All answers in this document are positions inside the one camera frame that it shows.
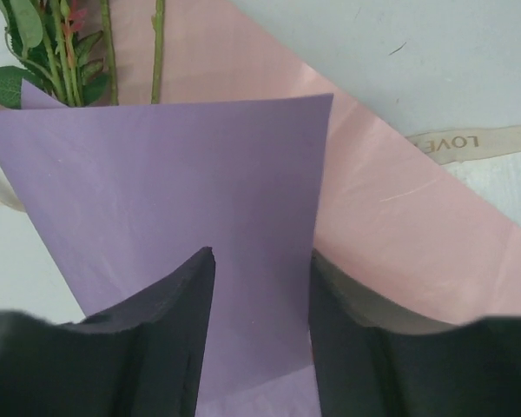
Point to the purple wrapping paper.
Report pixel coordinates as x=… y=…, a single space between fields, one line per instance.
x=123 y=195

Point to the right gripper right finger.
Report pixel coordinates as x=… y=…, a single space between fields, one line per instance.
x=365 y=370

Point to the pink rose stem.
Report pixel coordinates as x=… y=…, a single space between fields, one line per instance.
x=29 y=35
x=83 y=79
x=158 y=26
x=110 y=50

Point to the pink wrapping paper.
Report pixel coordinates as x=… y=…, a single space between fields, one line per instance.
x=416 y=233

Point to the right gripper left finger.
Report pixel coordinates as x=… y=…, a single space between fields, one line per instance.
x=141 y=357

